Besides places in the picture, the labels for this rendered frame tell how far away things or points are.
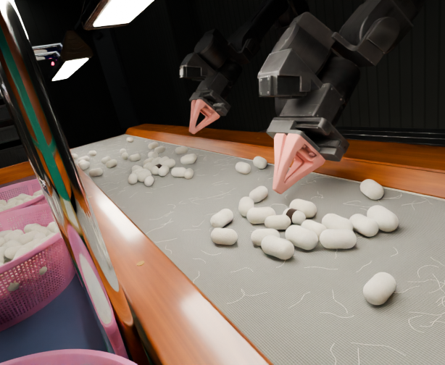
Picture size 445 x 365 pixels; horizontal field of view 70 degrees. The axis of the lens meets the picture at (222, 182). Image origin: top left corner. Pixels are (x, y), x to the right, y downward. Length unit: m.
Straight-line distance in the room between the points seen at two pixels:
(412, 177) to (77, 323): 0.47
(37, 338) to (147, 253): 0.19
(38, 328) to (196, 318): 0.29
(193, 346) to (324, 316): 0.10
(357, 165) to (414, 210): 0.13
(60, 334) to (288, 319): 0.30
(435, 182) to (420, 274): 0.17
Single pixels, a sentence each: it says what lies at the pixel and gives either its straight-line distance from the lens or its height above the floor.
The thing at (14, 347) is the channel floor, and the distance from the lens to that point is 0.50.
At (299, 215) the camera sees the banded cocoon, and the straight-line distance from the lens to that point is 0.39.
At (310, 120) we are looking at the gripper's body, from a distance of 0.43.
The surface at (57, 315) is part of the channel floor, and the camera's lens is 0.51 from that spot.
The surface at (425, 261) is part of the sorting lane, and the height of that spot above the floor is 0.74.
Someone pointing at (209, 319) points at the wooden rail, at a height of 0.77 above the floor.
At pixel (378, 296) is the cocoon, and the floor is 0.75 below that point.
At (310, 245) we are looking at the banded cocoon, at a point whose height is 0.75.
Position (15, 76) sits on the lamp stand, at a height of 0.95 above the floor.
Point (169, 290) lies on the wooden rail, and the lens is 0.30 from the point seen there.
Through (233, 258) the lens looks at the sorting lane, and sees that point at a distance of 0.36.
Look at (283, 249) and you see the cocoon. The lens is 0.33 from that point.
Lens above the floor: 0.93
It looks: 19 degrees down
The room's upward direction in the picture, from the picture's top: 12 degrees counter-clockwise
